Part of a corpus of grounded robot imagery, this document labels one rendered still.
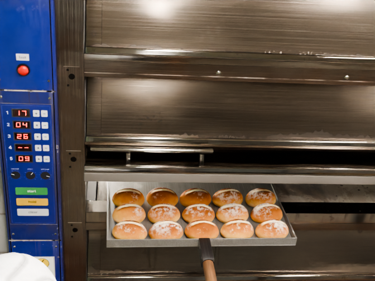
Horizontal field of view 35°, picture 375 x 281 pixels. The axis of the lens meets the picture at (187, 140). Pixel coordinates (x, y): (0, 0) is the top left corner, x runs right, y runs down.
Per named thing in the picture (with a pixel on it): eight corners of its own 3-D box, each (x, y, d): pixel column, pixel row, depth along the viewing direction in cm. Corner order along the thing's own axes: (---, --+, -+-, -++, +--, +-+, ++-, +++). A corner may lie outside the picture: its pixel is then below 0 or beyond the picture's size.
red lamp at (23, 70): (17, 74, 152) (15, 53, 149) (30, 75, 152) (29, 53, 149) (15, 77, 150) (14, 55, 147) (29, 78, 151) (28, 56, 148)
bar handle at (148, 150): (90, 167, 159) (90, 165, 161) (212, 169, 163) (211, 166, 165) (90, 147, 157) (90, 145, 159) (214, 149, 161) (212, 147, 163)
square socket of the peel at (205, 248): (214, 268, 164) (215, 259, 162) (200, 268, 163) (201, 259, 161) (209, 246, 171) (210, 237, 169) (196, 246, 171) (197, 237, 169)
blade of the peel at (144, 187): (295, 245, 175) (297, 238, 173) (106, 247, 167) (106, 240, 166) (268, 175, 205) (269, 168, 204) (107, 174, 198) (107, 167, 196)
